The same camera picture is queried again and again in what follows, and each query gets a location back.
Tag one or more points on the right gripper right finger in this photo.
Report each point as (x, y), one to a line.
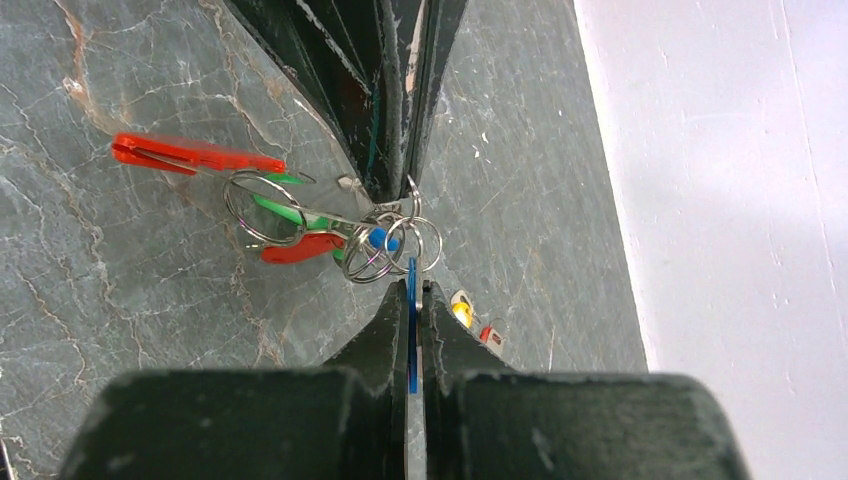
(487, 420)

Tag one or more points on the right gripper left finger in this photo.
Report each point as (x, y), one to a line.
(343, 419)

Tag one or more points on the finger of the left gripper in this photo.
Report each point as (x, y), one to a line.
(426, 32)
(334, 53)

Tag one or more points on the red key tag with ring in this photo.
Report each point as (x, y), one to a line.
(493, 338)

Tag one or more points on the blue key tag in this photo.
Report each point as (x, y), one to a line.
(378, 239)
(414, 261)

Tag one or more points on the steel key holder red handle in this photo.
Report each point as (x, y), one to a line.
(343, 200)

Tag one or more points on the yellow key tag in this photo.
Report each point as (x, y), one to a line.
(462, 308)

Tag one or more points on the green key tag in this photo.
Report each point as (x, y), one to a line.
(312, 222)

